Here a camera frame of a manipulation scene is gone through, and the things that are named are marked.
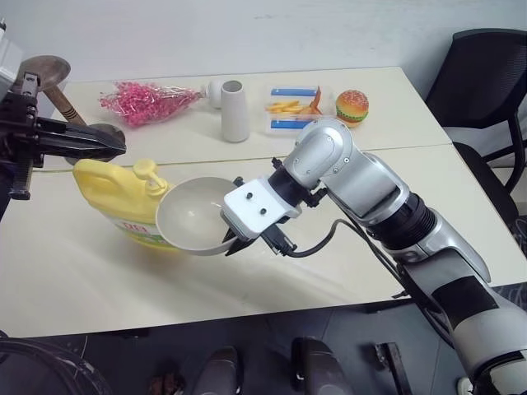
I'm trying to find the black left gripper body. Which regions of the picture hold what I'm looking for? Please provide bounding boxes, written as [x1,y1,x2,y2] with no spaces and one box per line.
[0,72,69,215]

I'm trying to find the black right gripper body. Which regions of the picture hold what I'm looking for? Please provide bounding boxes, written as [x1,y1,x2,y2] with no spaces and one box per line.
[219,210,298,257]

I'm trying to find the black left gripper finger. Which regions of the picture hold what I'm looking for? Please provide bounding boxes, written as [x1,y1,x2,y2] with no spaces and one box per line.
[40,139,126,160]
[37,117,127,152]

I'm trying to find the beige round bowl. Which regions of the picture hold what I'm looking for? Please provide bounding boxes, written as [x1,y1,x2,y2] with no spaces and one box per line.
[155,176,242,257]

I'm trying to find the yellow pump bottle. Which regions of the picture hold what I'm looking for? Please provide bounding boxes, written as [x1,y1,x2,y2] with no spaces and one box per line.
[72,159,174,250]

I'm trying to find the pink flowers in clear wrap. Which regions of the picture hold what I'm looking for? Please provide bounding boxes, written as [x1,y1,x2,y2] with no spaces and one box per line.
[97,81,205,129]

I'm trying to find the wooden ladle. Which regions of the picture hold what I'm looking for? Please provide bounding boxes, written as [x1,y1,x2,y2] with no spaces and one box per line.
[19,54,89,128]

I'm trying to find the clear plastic food box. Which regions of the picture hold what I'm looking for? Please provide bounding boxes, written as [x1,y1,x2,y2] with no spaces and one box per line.
[260,85,337,139]

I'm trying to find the tall white ceramic vase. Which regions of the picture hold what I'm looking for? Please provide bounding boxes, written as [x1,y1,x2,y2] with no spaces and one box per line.
[220,80,251,144]

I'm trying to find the grey rounded shape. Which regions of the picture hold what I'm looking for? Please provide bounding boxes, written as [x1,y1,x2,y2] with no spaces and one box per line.
[196,345,245,395]

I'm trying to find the small white ceramic vase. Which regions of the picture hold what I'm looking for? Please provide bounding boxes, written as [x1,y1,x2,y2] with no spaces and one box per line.
[204,79,226,110]

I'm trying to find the yellow toy french fries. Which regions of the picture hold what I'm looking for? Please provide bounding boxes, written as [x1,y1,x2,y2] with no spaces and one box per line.
[265,100,304,116]

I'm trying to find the black rounded shape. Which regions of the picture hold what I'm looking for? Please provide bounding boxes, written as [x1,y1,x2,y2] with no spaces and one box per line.
[291,337,356,395]

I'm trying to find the toy hamburger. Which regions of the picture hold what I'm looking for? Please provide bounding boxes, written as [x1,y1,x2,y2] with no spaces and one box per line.
[335,89,370,128]

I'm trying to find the black flat bar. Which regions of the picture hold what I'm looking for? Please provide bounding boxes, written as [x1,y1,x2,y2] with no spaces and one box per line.
[373,341,413,395]

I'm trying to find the black mesh office chair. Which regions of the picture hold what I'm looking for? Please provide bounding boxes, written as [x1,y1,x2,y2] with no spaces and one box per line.
[425,28,527,231]

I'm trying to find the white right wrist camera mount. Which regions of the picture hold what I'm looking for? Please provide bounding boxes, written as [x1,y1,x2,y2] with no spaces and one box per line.
[223,177,304,240]

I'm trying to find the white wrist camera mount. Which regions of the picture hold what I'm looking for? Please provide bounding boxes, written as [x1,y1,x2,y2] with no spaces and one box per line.
[223,177,304,240]
[0,18,25,96]

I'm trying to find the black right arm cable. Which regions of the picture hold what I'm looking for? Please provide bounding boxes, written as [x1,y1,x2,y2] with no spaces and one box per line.
[283,219,454,345]

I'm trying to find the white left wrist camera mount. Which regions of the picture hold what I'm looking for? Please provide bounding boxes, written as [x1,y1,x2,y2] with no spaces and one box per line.
[0,18,25,96]

